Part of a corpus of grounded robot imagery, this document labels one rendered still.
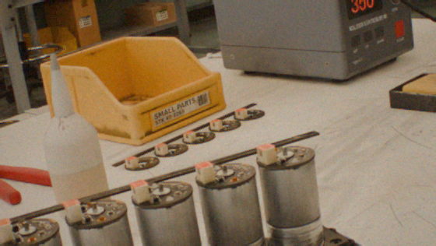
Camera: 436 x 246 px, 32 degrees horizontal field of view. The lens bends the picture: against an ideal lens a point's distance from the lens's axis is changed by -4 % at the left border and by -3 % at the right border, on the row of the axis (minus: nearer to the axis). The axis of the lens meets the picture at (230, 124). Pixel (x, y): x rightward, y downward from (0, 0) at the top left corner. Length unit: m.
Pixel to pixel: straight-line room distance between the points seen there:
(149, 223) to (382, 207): 0.16
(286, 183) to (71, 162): 0.17
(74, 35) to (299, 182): 4.64
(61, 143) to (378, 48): 0.34
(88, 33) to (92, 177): 4.49
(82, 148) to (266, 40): 0.30
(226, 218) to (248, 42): 0.42
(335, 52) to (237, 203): 0.36
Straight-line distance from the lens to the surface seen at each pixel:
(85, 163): 0.45
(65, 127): 0.45
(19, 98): 2.86
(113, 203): 0.31
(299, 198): 0.32
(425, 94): 0.57
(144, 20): 5.28
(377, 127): 0.55
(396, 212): 0.41
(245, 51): 0.73
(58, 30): 5.01
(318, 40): 0.66
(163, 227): 0.30
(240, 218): 0.31
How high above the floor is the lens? 0.92
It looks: 17 degrees down
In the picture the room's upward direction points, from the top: 9 degrees counter-clockwise
